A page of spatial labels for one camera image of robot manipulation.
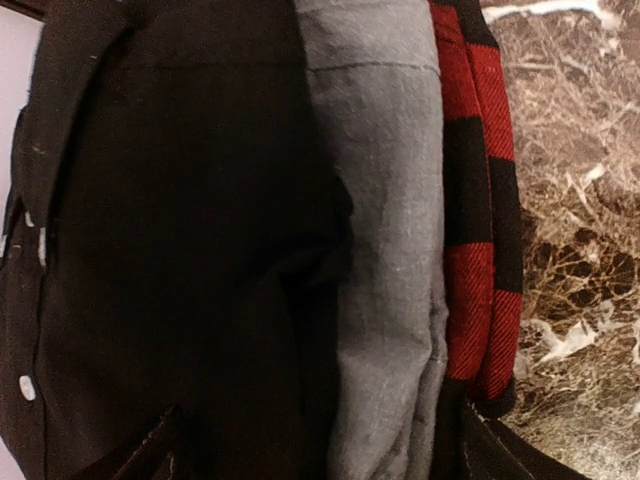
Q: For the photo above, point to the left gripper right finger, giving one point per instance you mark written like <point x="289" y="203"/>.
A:
<point x="471" y="447"/>

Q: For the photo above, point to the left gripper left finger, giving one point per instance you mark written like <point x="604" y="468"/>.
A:
<point x="159" y="452"/>

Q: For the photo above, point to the black red printed shirt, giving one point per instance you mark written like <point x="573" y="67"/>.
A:
<point x="483" y="256"/>

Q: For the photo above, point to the grey shirt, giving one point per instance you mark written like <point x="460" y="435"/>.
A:
<point x="374" y="77"/>

